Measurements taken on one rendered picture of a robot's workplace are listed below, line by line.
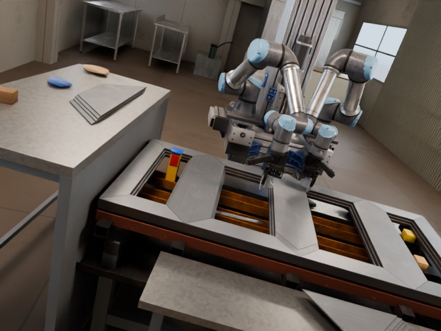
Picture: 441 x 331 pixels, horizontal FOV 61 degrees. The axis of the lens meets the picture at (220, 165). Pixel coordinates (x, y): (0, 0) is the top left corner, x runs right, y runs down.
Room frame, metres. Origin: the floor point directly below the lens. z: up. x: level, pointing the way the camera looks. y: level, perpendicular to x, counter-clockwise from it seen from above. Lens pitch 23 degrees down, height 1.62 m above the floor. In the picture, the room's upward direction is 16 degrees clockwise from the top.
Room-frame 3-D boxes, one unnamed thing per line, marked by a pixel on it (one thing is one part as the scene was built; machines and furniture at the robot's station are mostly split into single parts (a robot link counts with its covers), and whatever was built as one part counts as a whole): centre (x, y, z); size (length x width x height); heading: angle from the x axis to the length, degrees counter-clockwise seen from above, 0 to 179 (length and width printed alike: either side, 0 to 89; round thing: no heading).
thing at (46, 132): (1.67, 0.73, 1.03); 1.30 x 0.60 x 0.04; 0
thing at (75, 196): (1.67, 0.45, 0.50); 1.30 x 0.04 x 1.01; 0
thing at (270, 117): (1.67, -0.20, 1.21); 0.11 x 0.11 x 0.08; 23
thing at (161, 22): (8.93, 1.88, 0.50); 1.85 x 0.70 x 1.00; 8
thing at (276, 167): (1.57, -0.23, 1.05); 0.09 x 0.08 x 0.12; 90
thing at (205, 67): (9.11, 0.88, 0.44); 0.93 x 0.73 x 0.88; 7
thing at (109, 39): (8.60, 3.15, 0.54); 2.15 x 0.80 x 1.08; 8
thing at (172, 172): (1.79, 0.23, 0.78); 0.05 x 0.05 x 0.19; 0
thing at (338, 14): (9.61, -0.79, 1.06); 1.65 x 1.28 x 2.13; 98
